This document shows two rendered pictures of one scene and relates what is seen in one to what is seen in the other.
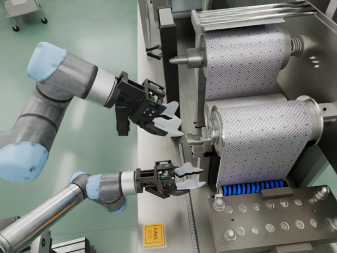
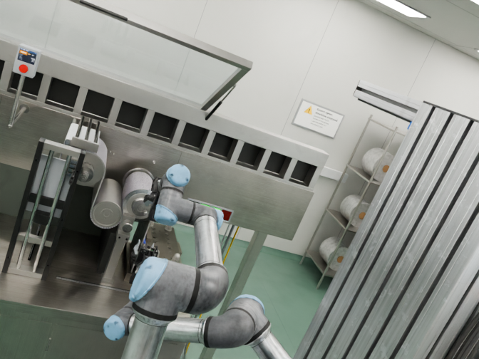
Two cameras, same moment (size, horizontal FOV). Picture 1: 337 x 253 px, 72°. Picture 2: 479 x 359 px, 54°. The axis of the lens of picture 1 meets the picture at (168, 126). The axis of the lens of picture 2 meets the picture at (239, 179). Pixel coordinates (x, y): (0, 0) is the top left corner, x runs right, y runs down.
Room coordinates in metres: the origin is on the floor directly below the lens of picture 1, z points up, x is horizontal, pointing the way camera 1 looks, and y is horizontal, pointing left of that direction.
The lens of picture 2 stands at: (0.72, 1.66, 1.99)
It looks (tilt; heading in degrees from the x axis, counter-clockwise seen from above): 15 degrees down; 250
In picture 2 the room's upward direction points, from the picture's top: 23 degrees clockwise
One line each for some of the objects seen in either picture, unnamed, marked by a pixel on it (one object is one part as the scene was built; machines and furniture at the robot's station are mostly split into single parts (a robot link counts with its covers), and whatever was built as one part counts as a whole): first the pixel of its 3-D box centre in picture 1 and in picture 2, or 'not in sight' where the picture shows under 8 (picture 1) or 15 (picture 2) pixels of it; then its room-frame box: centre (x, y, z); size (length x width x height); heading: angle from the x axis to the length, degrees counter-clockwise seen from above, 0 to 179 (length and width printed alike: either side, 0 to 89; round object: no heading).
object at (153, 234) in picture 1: (153, 235); not in sight; (0.26, 0.09, 0.91); 0.07 x 0.07 x 0.02; 1
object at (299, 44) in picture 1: (290, 47); not in sight; (0.68, -0.43, 1.33); 0.07 x 0.07 x 0.07; 1
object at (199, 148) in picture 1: (199, 160); (117, 249); (0.46, -0.10, 1.05); 0.06 x 0.05 x 0.31; 91
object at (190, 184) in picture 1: (190, 182); not in sight; (0.34, -0.05, 1.11); 0.09 x 0.03 x 0.06; 82
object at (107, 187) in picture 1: (106, 185); not in sight; (0.37, 0.21, 1.11); 0.11 x 0.08 x 0.09; 91
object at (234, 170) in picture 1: (255, 169); (143, 225); (0.37, -0.26, 1.11); 0.23 x 0.01 x 0.18; 91
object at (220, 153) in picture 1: (216, 130); (140, 206); (0.43, -0.14, 1.25); 0.15 x 0.01 x 0.15; 1
